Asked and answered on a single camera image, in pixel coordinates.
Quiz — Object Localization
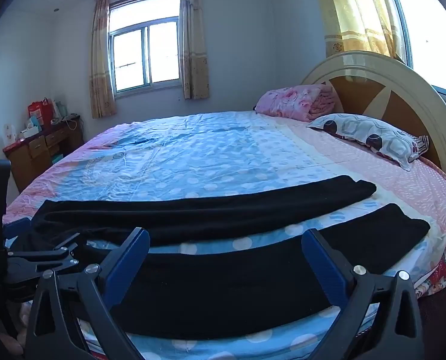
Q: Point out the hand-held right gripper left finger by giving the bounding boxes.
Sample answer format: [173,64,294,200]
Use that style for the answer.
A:
[23,227,151,360]

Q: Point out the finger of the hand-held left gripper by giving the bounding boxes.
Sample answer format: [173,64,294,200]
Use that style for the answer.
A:
[6,232,81,283]
[3,220,34,239]

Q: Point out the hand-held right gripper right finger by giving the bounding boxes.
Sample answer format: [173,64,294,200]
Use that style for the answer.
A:
[301,228,429,360]

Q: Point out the black pants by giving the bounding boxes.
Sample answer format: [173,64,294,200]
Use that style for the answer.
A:
[31,175,431,340]

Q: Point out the brown wooden desk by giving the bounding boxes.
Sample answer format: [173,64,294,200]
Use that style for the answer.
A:
[3,116,85,193]

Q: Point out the red gift bag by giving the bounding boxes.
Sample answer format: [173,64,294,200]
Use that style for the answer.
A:
[28,98,53,126]

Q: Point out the pale green bag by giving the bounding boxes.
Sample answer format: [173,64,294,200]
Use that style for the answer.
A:
[52,99,68,121]

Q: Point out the red floral bed cover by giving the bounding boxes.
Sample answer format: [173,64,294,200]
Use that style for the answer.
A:
[412,238,446,299]

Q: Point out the blue pink dotted bed sheet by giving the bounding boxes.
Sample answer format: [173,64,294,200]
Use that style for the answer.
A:
[2,110,446,360]

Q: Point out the white patterned pillow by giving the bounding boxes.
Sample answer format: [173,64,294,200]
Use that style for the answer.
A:
[306,113,430,172]

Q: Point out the pink pillow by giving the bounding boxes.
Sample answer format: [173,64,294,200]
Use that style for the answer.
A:
[255,84,345,122]

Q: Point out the beige floral curtain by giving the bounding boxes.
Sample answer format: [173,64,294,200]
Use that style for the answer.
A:
[90,0,117,119]
[180,0,209,100]

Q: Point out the cream wooden bed headboard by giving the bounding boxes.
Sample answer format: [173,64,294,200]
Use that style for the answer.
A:
[301,50,446,181]

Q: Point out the sliding glass window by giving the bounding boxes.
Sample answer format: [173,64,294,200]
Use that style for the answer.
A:
[108,5,181,94]

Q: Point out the yellow patterned curtain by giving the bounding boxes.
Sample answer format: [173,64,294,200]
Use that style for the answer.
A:
[313,0,404,61]

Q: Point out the large bright window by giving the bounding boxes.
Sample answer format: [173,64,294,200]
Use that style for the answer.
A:
[382,0,446,103]

